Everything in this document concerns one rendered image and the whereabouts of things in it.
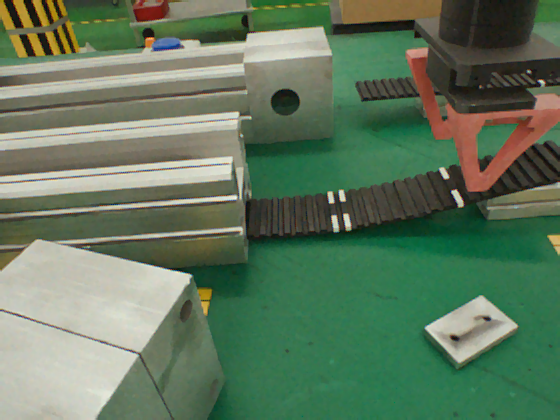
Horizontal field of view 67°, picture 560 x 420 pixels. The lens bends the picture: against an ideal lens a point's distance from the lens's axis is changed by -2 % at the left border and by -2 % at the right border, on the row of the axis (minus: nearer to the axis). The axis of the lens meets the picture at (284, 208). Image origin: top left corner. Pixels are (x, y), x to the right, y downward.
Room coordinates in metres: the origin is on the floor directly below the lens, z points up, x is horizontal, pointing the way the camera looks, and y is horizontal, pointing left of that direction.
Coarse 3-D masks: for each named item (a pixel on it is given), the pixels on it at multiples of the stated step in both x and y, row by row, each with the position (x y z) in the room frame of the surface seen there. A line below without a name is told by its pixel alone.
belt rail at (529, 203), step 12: (516, 192) 0.26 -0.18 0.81; (528, 192) 0.26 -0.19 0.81; (540, 192) 0.26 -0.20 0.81; (552, 192) 0.26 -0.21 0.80; (480, 204) 0.28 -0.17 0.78; (492, 204) 0.27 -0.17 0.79; (504, 204) 0.27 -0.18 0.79; (516, 204) 0.27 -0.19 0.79; (528, 204) 0.27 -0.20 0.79; (540, 204) 0.27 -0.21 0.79; (552, 204) 0.26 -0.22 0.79; (492, 216) 0.26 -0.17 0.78; (504, 216) 0.26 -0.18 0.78; (516, 216) 0.26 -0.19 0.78; (528, 216) 0.26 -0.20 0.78
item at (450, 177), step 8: (440, 168) 0.31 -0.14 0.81; (448, 168) 0.31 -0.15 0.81; (456, 168) 0.30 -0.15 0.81; (440, 176) 0.30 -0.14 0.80; (448, 176) 0.29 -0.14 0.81; (456, 176) 0.29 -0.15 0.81; (448, 184) 0.29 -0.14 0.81; (456, 184) 0.28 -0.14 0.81; (464, 184) 0.28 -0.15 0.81; (448, 192) 0.28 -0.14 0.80; (456, 192) 0.27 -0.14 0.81; (464, 192) 0.27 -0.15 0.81; (472, 192) 0.27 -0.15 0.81; (456, 200) 0.26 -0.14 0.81; (464, 200) 0.26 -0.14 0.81; (472, 200) 0.26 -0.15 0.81
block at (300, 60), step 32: (288, 32) 0.52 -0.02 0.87; (320, 32) 0.51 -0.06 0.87; (256, 64) 0.43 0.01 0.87; (288, 64) 0.43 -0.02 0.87; (320, 64) 0.43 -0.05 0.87; (256, 96) 0.43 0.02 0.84; (288, 96) 0.43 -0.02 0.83; (320, 96) 0.43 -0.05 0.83; (256, 128) 0.43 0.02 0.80; (288, 128) 0.43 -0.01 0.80; (320, 128) 0.43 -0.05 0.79
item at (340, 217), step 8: (328, 192) 0.31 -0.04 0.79; (344, 192) 0.31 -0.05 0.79; (328, 200) 0.30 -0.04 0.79; (336, 200) 0.30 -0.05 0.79; (344, 200) 0.30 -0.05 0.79; (328, 208) 0.29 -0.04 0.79; (336, 208) 0.29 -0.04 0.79; (344, 208) 0.29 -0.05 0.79; (328, 216) 0.28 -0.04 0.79; (336, 216) 0.28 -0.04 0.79; (344, 216) 0.28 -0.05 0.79; (336, 224) 0.27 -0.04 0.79; (344, 224) 0.27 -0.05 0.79; (352, 224) 0.27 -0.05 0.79
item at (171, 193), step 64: (64, 128) 0.34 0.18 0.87; (128, 128) 0.33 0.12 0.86; (192, 128) 0.32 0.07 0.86; (0, 192) 0.25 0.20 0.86; (64, 192) 0.25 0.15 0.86; (128, 192) 0.24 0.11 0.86; (192, 192) 0.24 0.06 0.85; (0, 256) 0.25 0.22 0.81; (128, 256) 0.25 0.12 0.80; (192, 256) 0.24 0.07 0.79
